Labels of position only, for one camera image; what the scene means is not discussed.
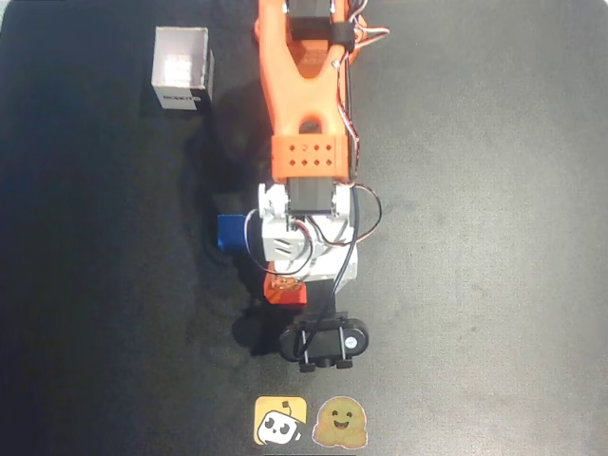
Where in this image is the red cube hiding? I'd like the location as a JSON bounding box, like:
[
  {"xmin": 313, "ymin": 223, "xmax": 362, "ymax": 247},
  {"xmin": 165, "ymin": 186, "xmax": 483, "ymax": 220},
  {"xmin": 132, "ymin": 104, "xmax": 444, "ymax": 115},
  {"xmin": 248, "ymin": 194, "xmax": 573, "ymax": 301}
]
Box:
[{"xmin": 263, "ymin": 286, "xmax": 309, "ymax": 307}]

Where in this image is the blue cube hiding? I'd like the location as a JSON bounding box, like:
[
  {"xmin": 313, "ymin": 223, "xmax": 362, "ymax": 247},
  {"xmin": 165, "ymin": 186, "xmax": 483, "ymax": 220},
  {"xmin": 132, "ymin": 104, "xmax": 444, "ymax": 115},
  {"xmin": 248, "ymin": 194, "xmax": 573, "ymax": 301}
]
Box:
[{"xmin": 217, "ymin": 214, "xmax": 249, "ymax": 254}]

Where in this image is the yellow robot face sticker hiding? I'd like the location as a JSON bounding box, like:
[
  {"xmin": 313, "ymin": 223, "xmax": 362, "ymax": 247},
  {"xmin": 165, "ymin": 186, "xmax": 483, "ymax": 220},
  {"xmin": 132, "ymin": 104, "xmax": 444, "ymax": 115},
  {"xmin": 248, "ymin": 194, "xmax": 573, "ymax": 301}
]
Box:
[{"xmin": 254, "ymin": 395, "xmax": 309, "ymax": 447}]

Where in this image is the smiling hugging face sticker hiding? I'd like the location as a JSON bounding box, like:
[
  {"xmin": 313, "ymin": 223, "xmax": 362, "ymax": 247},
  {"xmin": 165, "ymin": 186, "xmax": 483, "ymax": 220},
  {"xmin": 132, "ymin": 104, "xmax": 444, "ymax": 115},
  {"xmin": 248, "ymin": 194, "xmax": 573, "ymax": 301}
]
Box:
[{"xmin": 311, "ymin": 395, "xmax": 370, "ymax": 448}]

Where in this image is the black table mat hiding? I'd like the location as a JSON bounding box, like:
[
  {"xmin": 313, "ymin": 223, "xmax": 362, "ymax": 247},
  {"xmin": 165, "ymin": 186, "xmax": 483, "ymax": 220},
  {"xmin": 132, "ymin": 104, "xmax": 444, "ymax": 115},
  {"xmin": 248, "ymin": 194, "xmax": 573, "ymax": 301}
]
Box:
[{"xmin": 0, "ymin": 0, "xmax": 608, "ymax": 456}]

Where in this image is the white open cardboard box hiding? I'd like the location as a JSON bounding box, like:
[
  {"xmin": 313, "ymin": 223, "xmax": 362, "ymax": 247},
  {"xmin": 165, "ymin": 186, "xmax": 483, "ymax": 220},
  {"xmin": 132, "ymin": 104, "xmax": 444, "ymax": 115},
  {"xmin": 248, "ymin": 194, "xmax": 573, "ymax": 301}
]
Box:
[{"xmin": 150, "ymin": 26, "xmax": 217, "ymax": 112}]

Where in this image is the black webcam on mount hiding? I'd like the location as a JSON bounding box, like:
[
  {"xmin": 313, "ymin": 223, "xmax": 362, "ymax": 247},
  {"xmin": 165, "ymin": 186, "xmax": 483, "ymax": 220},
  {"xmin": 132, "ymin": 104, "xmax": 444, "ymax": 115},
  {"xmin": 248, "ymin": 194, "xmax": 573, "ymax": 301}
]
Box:
[{"xmin": 277, "ymin": 280, "xmax": 371, "ymax": 374}]

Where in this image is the black camera cable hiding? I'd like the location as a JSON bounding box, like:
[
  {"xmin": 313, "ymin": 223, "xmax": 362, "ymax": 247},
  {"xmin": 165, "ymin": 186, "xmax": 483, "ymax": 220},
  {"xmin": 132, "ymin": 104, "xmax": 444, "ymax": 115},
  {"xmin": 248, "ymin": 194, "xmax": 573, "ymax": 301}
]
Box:
[{"xmin": 311, "ymin": 45, "xmax": 363, "ymax": 330}]

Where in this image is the white and red servo wire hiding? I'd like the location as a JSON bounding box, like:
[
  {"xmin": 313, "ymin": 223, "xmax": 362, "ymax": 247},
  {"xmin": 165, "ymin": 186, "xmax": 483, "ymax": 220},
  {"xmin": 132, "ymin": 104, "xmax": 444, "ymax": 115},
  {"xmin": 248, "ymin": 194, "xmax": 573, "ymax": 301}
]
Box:
[{"xmin": 349, "ymin": 18, "xmax": 391, "ymax": 54}]

